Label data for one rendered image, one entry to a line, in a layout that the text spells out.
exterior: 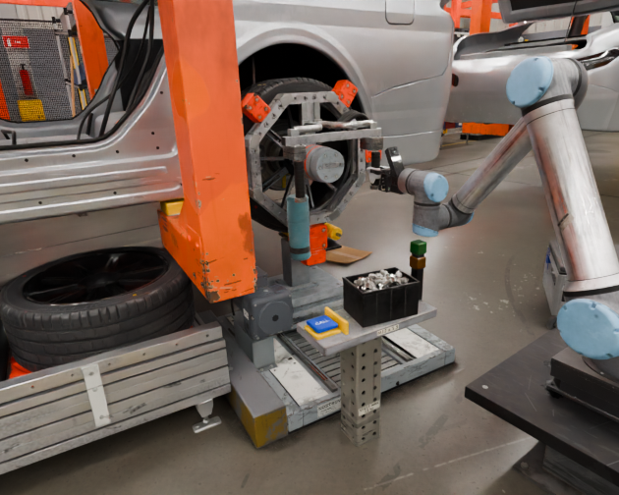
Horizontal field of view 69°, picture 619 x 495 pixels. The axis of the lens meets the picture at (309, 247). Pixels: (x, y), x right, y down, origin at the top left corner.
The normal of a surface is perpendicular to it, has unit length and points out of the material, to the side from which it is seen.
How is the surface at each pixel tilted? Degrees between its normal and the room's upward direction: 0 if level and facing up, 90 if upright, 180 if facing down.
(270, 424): 90
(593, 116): 102
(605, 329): 93
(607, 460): 0
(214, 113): 90
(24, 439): 90
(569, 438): 0
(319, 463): 0
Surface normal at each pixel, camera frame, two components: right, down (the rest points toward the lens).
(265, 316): 0.49, 0.28
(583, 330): -0.85, 0.25
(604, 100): -0.15, 0.41
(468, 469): -0.04, -0.94
